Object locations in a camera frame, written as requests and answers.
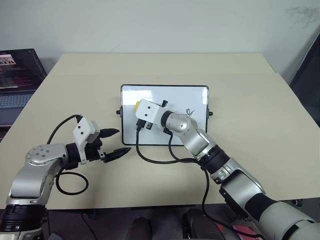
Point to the yellow whiteboard eraser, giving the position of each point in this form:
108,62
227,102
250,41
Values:
136,106

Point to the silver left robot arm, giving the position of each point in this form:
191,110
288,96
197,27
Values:
37,172

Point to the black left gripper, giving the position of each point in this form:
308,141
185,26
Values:
93,150

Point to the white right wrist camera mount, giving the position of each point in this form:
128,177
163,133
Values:
148,111

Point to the black-framed small whiteboard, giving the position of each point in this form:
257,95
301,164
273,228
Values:
130,125

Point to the open grey laptop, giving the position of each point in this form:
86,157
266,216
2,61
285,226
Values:
15,72

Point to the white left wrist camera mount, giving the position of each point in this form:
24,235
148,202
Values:
83,130

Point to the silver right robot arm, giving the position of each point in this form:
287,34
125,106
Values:
240,185

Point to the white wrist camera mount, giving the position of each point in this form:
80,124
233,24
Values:
148,111
83,130

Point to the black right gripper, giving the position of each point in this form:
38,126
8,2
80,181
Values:
147,125

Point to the dark flat screen panel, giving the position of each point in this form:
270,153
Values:
307,75

